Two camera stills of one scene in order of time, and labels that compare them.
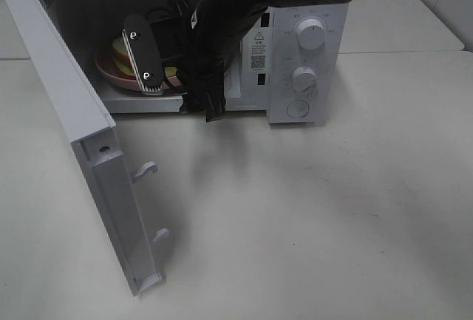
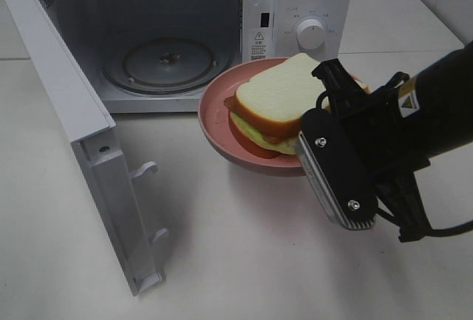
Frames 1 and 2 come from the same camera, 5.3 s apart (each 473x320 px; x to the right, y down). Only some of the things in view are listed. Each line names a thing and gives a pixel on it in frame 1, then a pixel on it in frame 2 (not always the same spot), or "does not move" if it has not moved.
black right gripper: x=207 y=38 -> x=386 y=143
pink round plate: x=105 y=67 -> x=215 y=123
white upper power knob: x=311 y=33 does not move
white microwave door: x=113 y=185 does not move
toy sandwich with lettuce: x=123 y=63 -> x=269 y=106
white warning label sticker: x=258 y=50 does not move
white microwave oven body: x=285 y=60 does not move
